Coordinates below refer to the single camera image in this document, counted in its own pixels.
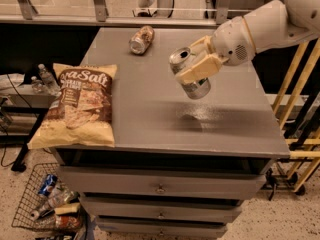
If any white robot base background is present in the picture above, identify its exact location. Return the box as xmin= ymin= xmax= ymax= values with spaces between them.
xmin=133 ymin=0 xmax=174 ymax=18

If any sea salt chips bag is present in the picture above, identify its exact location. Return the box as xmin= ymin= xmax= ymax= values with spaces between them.
xmin=28 ymin=63 xmax=117 ymax=149

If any bottom grey drawer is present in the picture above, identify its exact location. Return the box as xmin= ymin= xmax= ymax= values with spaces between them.
xmin=96 ymin=217 xmax=227 ymax=239

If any top grey drawer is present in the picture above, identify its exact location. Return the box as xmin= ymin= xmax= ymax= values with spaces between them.
xmin=57 ymin=166 xmax=265 ymax=200

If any wire basket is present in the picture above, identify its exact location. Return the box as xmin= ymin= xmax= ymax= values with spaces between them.
xmin=12 ymin=163 xmax=83 ymax=232

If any middle grey drawer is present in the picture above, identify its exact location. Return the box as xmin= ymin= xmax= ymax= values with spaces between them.
xmin=81 ymin=197 xmax=241 ymax=223

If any yellow sponge in basket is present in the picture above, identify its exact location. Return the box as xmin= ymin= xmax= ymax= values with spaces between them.
xmin=54 ymin=203 xmax=80 ymax=215

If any small clear water bottle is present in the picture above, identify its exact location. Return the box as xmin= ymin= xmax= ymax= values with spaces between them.
xmin=31 ymin=76 xmax=47 ymax=93

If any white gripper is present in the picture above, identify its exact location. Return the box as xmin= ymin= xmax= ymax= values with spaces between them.
xmin=175 ymin=16 xmax=256 ymax=85

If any grey drawer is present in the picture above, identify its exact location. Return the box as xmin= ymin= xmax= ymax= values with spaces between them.
xmin=81 ymin=197 xmax=241 ymax=223
xmin=57 ymin=166 xmax=265 ymax=200
xmin=96 ymin=217 xmax=227 ymax=239

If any red can in basket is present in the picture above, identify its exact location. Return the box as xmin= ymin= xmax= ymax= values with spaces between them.
xmin=55 ymin=215 xmax=82 ymax=230

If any yellow wooden frame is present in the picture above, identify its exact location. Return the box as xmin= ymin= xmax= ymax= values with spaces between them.
xmin=272 ymin=40 xmax=320 ymax=194

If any brown soda can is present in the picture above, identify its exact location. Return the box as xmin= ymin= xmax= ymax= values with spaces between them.
xmin=129 ymin=25 xmax=155 ymax=55

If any grey drawer cabinet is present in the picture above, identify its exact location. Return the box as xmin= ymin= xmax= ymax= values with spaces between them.
xmin=49 ymin=27 xmax=292 ymax=240

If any green white 7up can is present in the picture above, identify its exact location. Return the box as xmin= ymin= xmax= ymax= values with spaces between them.
xmin=169 ymin=47 xmax=211 ymax=100

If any metal railing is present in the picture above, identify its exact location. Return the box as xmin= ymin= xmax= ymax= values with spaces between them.
xmin=0 ymin=0 xmax=247 ymax=27

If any black side table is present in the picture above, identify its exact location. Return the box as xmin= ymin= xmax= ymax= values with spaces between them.
xmin=0 ymin=85 xmax=55 ymax=172

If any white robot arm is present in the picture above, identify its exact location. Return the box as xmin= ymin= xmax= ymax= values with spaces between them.
xmin=176 ymin=0 xmax=320 ymax=84

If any clear plastic bottle in basket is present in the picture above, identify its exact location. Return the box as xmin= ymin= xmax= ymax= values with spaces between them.
xmin=30 ymin=190 xmax=77 ymax=220

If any blue pepsi can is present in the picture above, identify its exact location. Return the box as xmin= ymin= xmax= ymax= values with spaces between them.
xmin=38 ymin=174 xmax=58 ymax=197

